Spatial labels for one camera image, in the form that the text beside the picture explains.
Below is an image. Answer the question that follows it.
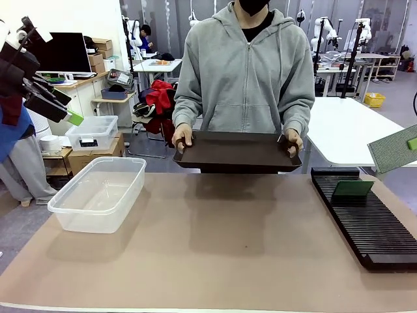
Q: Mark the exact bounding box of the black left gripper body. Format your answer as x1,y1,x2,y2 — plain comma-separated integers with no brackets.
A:
0,48,42,98

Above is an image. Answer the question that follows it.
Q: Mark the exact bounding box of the green PCB board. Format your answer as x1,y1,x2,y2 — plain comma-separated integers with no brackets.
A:
367,125,417,173
331,180,375,202

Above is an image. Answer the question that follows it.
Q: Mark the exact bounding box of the dark brown serving tray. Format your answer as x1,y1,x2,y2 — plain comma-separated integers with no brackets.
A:
172,130,303,173

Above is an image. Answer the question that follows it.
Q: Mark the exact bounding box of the person's left forearm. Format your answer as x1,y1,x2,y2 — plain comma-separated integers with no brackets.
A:
280,91,316,140

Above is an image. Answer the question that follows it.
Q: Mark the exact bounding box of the person's right forearm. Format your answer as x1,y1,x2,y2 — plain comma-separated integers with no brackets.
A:
172,84,205,130

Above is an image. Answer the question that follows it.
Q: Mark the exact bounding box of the person's left hand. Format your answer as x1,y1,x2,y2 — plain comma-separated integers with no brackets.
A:
283,128,304,157

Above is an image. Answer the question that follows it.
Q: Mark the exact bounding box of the person's right hand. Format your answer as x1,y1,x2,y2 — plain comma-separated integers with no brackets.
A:
171,125,194,154

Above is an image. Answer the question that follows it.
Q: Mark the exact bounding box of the white desk wooden top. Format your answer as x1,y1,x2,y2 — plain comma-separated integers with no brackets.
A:
34,70,110,131

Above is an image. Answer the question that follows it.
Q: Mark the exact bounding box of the white round container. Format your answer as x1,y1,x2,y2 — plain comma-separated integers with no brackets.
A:
39,134,63,153

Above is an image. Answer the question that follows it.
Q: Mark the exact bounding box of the black computer monitor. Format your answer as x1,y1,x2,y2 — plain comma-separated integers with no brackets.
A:
27,31,94,75

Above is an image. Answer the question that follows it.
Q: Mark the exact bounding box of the small wooden shelf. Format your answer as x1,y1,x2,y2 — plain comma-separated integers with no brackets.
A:
42,147,73,190

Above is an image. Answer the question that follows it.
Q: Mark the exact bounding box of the clear lidded storage bin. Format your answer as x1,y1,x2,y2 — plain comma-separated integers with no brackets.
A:
65,115,119,152

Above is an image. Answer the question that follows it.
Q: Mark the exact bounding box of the yellow plastic crate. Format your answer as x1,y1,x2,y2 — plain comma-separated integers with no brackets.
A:
364,92,386,108

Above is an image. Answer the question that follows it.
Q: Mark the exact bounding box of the grey plastic bin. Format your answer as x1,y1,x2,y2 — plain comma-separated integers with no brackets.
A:
100,87,128,100

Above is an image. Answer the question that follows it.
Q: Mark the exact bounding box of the small side table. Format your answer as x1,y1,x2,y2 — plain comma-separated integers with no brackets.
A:
92,91,137,134

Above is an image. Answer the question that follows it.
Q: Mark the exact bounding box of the person in blue top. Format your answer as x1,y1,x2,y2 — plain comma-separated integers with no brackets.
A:
0,94,59,207

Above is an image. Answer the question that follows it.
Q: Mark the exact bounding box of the large cardboard box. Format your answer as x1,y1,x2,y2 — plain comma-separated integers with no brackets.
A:
67,132,126,177

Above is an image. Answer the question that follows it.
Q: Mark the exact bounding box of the black crate with label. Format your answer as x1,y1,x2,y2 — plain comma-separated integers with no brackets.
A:
107,68,135,92

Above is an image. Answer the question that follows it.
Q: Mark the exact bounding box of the large white table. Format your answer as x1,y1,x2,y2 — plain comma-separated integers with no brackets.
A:
304,97,417,175

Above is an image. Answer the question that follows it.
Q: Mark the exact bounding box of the black slotted PCB rack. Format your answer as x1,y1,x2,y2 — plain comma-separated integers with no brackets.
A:
309,166,417,272

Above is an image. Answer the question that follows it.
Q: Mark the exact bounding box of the wooden shelf table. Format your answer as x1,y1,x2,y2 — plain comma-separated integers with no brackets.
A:
356,53,401,82

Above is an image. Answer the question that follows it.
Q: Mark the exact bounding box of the black tripod stand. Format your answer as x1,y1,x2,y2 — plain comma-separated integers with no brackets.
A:
340,19,366,98

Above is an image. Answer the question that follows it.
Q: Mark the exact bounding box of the red clothes pile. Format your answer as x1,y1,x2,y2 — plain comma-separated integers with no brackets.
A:
145,80,177,138

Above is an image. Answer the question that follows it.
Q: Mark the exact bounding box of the seated person in blue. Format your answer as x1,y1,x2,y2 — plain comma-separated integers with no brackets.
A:
138,24,157,55

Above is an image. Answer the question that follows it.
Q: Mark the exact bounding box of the white background desk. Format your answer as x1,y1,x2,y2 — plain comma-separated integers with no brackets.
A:
313,67,349,97

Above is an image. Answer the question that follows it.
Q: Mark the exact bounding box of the white background table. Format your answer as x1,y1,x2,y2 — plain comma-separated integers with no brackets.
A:
133,58,183,95

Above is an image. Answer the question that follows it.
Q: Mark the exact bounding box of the clear plastic tub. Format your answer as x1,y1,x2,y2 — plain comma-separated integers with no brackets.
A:
47,156,147,235

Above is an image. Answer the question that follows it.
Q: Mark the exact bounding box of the person in grey hoodie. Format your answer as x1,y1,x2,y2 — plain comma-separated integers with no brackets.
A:
184,5,313,134

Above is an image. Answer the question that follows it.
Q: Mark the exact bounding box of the black face mask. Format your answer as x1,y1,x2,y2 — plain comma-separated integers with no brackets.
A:
236,0,272,17

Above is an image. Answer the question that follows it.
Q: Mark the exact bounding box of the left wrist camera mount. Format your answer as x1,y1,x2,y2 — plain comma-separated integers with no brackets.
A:
21,16,53,42

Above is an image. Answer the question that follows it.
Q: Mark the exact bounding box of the metal frame chair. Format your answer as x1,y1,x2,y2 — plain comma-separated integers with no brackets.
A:
127,110,170,160

